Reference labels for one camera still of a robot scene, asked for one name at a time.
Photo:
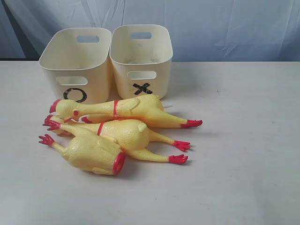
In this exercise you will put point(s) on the whole yellow rubber chicken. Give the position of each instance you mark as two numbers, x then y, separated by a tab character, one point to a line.
63	108

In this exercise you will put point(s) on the headless rubber chicken body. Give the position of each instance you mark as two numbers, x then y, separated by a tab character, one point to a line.
87	151

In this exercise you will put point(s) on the detached chicken head with tube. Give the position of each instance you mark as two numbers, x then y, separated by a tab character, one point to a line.
169	105

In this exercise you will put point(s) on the cream bin marked X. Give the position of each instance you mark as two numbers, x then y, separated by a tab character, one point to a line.
141	56

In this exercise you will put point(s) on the cream bin marked O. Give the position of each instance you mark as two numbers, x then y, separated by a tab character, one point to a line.
77	66

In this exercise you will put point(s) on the blue backdrop cloth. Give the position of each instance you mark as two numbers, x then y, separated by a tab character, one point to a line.
201	30

